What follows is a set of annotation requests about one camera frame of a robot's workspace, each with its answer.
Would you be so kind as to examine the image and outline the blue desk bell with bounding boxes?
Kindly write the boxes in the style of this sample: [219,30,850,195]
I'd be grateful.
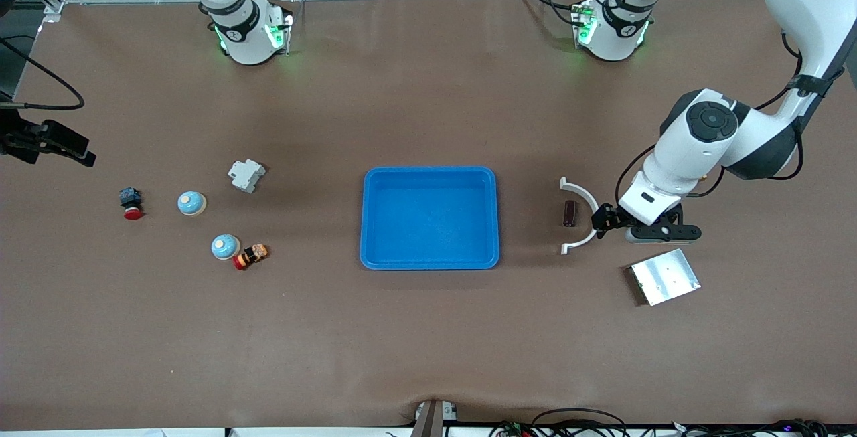
[211,234,241,261]
[177,191,207,217]

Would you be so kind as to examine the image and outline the red push button black body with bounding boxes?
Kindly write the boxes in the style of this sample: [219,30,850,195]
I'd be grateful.
[119,187,144,221]

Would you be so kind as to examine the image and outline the silver metal plate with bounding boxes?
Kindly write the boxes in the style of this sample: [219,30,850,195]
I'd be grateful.
[629,248,702,307]

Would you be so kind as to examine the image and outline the white circuit breaker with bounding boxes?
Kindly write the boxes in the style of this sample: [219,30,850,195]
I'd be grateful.
[228,159,266,194]

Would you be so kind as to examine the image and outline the blue plastic tray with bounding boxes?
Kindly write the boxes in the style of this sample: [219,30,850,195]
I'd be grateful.
[360,167,501,271]

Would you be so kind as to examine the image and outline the red button orange yellow body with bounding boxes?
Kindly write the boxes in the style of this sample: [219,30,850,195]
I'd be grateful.
[232,244,270,271]

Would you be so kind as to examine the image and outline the white curved plastic bracket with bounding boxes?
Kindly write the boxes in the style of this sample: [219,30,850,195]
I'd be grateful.
[559,177,601,255]

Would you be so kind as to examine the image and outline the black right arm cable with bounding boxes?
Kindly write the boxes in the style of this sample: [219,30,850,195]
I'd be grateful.
[0,37,86,111]

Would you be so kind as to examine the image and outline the black looped cable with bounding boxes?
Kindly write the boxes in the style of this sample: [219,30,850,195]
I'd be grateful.
[532,408,628,437]

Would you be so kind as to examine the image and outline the camera mount post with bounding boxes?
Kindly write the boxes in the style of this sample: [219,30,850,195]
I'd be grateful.
[410,399,459,437]

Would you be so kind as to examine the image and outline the black cable bundle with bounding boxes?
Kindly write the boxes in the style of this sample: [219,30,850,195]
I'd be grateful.
[670,418,857,437]

